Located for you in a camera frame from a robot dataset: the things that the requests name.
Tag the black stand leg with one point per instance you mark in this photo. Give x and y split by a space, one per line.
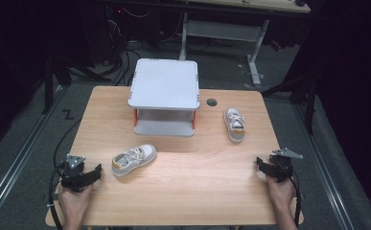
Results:
48 89
310 108

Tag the white sneaker yellow heel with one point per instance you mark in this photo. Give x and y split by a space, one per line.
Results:
135 159
235 124

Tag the desk with white metal legs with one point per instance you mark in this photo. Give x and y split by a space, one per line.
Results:
224 30

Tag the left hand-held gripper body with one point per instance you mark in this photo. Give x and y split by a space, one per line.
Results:
73 177

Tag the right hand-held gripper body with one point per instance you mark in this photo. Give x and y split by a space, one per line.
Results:
282 167

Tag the person's right hand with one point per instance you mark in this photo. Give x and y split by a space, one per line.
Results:
282 193

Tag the round black table grommet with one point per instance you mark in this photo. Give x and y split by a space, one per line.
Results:
211 102

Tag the person's left hand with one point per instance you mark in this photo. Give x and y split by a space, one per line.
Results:
75 201

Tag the white shoe rack orange posts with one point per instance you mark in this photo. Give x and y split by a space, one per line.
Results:
164 83

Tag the metal floor rail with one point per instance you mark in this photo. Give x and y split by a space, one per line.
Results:
20 159
325 179

